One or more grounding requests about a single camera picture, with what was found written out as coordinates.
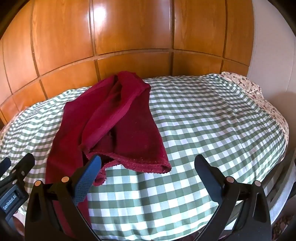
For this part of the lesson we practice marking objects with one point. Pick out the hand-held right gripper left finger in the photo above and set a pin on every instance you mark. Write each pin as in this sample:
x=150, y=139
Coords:
x=86, y=179

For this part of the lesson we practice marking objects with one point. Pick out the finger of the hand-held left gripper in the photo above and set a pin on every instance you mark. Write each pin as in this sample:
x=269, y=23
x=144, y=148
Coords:
x=24, y=165
x=4, y=166

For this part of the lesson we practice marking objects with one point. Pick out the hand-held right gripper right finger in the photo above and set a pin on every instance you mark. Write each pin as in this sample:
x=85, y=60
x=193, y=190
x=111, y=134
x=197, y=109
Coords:
x=209, y=176

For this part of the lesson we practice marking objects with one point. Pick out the dark red garment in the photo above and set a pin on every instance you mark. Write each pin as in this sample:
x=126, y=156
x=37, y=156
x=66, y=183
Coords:
x=111, y=120

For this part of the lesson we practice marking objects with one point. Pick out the green checked bed sheet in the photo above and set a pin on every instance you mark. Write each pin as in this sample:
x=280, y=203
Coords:
x=208, y=129

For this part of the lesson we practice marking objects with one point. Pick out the white plastic chair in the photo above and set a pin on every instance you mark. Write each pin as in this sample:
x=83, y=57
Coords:
x=281, y=197

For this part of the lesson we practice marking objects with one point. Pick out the wooden wardrobe doors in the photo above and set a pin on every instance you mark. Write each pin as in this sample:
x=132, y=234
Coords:
x=129, y=34

